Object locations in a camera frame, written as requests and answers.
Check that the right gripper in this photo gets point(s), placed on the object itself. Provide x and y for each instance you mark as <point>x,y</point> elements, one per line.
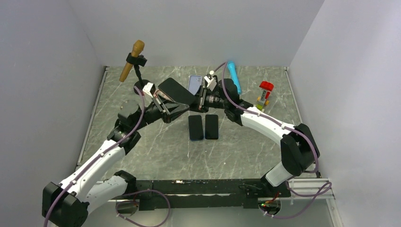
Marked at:
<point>199,104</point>

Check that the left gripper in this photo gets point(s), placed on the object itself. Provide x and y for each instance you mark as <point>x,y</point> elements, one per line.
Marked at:
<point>160,102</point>

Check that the black phone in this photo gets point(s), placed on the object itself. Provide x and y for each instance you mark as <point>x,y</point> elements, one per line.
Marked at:
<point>211,127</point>

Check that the purple phone case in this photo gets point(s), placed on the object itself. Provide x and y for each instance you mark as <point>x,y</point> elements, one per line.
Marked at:
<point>194,84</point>

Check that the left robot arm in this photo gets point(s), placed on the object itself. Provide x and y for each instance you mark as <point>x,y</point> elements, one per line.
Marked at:
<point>69,203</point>

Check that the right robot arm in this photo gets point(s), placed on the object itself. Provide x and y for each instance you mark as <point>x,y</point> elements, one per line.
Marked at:
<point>297,145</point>

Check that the blue microphone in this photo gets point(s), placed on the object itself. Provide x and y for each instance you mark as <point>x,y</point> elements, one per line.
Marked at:
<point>234,76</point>

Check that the black microphone stand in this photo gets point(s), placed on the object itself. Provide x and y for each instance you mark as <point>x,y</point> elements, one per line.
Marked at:
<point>138,62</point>

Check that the gold microphone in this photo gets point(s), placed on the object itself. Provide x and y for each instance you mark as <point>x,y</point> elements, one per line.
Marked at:
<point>136,51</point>

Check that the red toy object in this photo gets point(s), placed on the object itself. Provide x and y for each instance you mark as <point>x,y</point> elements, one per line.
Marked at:
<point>262,100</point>

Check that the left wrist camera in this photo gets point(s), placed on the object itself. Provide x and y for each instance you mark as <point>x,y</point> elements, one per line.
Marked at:
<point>149,89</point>

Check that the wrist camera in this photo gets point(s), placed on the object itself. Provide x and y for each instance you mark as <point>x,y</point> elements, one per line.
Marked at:
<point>210,81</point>
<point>149,89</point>

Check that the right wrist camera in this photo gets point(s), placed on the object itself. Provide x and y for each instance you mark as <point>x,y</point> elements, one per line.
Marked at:
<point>210,81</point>

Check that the black base frame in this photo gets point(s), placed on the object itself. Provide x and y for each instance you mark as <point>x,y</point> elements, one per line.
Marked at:
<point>201,193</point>

